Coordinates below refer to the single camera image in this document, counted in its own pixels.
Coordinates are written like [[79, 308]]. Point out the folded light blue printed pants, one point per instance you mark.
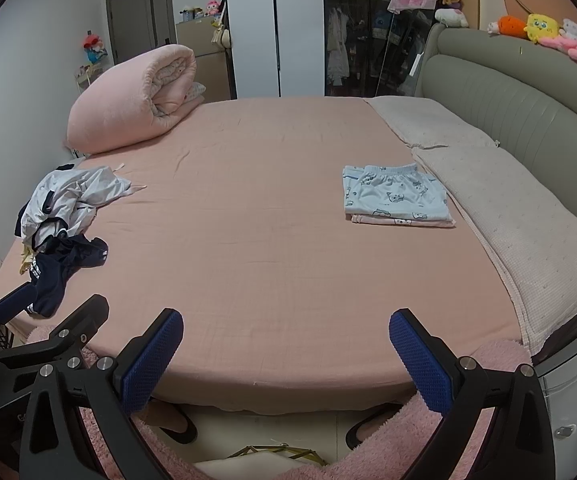
[[393, 195]]

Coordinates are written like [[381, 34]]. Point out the bed with pink sheet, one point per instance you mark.
[[268, 235]]

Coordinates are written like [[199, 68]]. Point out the pale yellow garment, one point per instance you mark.
[[26, 260]]

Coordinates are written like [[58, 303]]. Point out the cream hanging bag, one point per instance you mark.
[[222, 37]]

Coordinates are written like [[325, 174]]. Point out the white shelf rack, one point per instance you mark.
[[87, 77]]

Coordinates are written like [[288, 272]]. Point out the yellow square plush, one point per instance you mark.
[[542, 27]]

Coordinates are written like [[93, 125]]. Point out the grey door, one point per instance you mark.
[[138, 25]]

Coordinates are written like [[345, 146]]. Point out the small pink plush doll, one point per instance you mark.
[[213, 6]]

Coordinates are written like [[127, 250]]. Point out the dark glass wardrobe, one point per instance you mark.
[[363, 35]]

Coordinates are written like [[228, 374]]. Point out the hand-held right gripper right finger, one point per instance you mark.
[[418, 360]]

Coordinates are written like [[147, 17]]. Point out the pink plush toy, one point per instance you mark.
[[576, 50]]

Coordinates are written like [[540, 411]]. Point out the beige textured pillow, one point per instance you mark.
[[418, 120], [518, 230]]

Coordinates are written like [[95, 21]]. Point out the rolled pink blanket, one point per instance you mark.
[[118, 100]]

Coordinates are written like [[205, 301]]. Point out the folded pink garment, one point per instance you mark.
[[368, 220]]

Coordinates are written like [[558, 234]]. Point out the grey padded headboard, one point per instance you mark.
[[518, 90]]

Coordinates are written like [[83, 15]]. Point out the white wardrobe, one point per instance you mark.
[[253, 25]]

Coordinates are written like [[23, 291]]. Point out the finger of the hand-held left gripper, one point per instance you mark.
[[76, 322], [13, 305]]

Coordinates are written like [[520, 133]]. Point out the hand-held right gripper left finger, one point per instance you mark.
[[153, 357]]

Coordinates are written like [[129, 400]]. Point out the white cat plush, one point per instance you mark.
[[576, 31]]

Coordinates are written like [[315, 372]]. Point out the navy blue garment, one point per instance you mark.
[[63, 265]]

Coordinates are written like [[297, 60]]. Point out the orange carrot plush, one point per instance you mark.
[[511, 26]]

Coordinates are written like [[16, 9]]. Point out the pink fuzzy robe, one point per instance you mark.
[[393, 435]]

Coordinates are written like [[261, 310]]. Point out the black slipper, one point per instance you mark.
[[366, 430], [178, 425]]

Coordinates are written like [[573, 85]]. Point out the white nightstand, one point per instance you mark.
[[568, 400]]

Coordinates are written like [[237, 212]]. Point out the beige cabinet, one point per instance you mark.
[[208, 70]]

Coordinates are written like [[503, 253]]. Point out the red and blue toy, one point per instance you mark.
[[93, 47]]

